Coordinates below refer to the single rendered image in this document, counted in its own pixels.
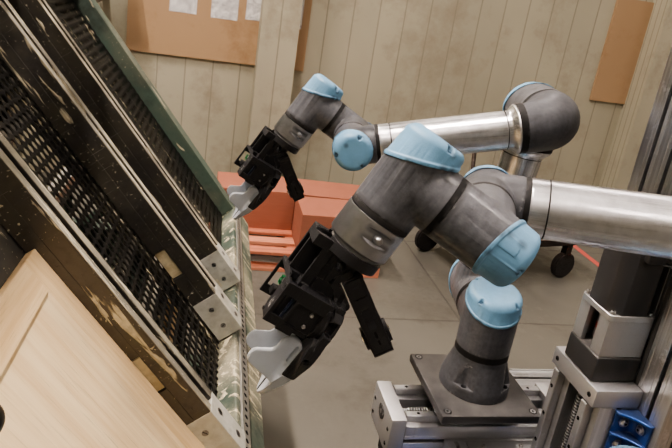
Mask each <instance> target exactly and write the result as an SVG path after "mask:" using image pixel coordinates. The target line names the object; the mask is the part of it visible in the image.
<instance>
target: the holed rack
mask: <svg viewBox="0 0 672 448"><path fill-rule="evenodd" d="M236 255H237V269H238V271H239V272H240V282H238V283H237V294H238V312H239V314H240V315H241V322H242V328H241V329H239V330H238V333H239V372H240V411H241V428H242V429H243V431H244V432H245V437H246V448H251V438H250V416H249V394H248V372H247V349H246V327H245V305H244V283H243V261H242V239H241V217H240V218H238V219H236Z"/></svg>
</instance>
